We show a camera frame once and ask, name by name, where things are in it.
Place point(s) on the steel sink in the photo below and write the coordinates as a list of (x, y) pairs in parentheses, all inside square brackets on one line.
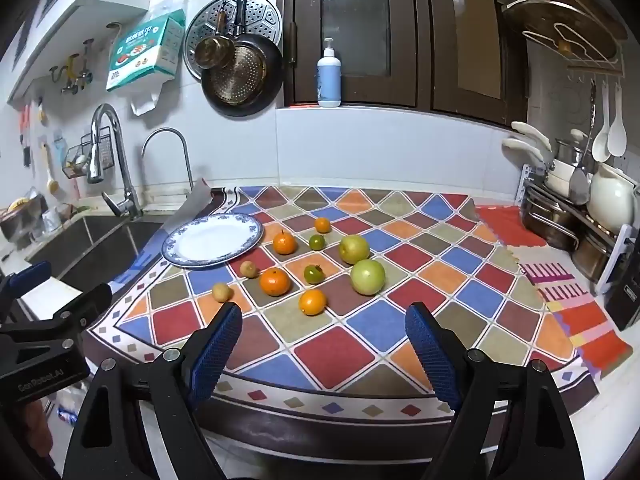
[(100, 245)]

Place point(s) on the perforated metal steamer plate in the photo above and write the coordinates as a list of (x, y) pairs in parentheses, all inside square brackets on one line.
[(260, 15)]

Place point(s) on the person's left hand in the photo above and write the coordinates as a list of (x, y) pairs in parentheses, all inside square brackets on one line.
[(35, 430)]

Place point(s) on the blue rimmed white plate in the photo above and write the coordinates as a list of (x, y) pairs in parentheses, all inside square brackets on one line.
[(210, 242)]

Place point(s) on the black appliance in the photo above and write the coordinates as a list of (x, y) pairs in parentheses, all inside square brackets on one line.
[(625, 305)]

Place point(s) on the small brass pot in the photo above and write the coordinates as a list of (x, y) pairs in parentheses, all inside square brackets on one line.
[(215, 52)]

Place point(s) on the white ceramic jug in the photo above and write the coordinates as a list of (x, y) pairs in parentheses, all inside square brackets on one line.
[(610, 200)]

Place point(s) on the colourful checked mat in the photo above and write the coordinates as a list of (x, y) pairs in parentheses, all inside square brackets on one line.
[(350, 340)]

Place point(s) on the white rice paddle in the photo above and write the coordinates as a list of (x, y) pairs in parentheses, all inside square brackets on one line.
[(617, 135)]

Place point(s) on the white ladle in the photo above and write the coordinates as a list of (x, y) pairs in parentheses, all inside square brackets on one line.
[(601, 145)]

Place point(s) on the thin gooseneck faucet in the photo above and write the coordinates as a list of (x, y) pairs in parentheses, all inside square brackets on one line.
[(187, 160)]

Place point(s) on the brown longan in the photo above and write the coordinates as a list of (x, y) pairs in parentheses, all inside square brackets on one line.
[(249, 269), (221, 292)]

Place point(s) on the small green tangerine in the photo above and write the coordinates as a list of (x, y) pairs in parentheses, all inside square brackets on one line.
[(313, 274), (316, 242)]

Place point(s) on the yellow dish brush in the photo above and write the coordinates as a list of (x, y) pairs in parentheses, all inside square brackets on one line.
[(50, 180)]

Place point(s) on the blue white pump bottle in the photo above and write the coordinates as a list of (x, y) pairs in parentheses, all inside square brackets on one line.
[(329, 80)]

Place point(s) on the yellow-green apple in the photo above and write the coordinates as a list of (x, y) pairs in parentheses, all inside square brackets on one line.
[(354, 249)]

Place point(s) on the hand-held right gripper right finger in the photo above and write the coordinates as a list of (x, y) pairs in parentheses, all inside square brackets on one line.
[(432, 350)]

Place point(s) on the dark brown window frame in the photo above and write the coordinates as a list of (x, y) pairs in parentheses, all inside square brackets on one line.
[(430, 60)]

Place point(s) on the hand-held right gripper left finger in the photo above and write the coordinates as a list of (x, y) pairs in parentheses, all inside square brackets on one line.
[(217, 345)]

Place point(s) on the metal wall hooks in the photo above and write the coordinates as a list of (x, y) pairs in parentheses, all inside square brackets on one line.
[(75, 70)]

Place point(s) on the orange tangerine with stem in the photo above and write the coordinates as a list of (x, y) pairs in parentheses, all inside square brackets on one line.
[(284, 243)]

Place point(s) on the pale green apple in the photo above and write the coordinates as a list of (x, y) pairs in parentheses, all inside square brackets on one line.
[(367, 276)]

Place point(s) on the red patterned mat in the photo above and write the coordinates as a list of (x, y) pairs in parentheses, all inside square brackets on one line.
[(590, 320)]

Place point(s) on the steel pot with lid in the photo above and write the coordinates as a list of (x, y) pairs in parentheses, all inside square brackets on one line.
[(567, 150)]

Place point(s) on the tall chrome faucet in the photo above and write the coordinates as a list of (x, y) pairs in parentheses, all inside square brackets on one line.
[(122, 180)]

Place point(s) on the metal spatula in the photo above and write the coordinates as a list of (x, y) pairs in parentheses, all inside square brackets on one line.
[(580, 182)]

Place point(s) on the small orange tangerine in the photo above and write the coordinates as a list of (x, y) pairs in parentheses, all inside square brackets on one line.
[(322, 225)]

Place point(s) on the green white paper towel pack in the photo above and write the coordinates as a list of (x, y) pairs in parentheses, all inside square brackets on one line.
[(145, 50)]

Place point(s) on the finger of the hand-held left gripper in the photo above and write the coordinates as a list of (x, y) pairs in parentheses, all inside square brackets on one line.
[(30, 275), (75, 310)]

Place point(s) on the white blue plastic bag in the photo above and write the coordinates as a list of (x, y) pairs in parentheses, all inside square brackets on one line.
[(67, 405)]

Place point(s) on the black frying pan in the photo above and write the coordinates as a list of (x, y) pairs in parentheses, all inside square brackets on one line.
[(273, 72)]

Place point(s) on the white dish rack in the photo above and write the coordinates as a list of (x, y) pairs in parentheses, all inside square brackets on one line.
[(620, 260)]

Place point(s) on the gold perforated colander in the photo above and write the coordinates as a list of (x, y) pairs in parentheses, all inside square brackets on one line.
[(237, 77)]

